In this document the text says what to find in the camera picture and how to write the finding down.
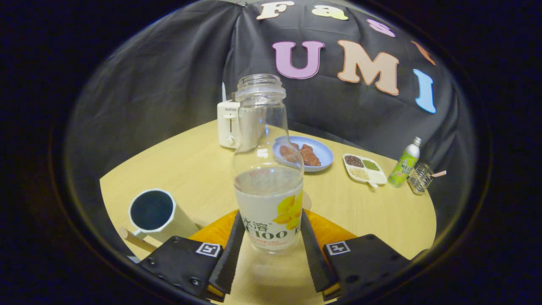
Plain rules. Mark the brown food piece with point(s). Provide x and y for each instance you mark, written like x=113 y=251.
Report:
x=310 y=156
x=288 y=153

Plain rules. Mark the black backdrop cloth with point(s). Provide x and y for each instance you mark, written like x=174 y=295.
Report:
x=169 y=76

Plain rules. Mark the white toaster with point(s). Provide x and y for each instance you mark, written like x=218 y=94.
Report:
x=228 y=123

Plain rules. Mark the blue plate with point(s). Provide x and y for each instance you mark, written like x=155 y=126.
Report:
x=322 y=153

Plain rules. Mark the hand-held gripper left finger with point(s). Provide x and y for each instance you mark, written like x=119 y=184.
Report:
x=230 y=254

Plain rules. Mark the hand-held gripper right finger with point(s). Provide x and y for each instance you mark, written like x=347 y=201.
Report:
x=314 y=254

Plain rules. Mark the wooden table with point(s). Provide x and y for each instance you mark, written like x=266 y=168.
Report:
x=199 y=169

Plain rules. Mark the clear juice bottle white label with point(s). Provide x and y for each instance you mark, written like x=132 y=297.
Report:
x=268 y=199

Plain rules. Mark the clear glass jar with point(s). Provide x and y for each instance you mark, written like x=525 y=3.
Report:
x=420 y=178

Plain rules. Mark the green spray bottle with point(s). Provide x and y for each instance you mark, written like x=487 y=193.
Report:
x=404 y=164

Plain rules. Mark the white divided grain tray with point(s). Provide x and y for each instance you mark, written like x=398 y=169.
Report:
x=364 y=169

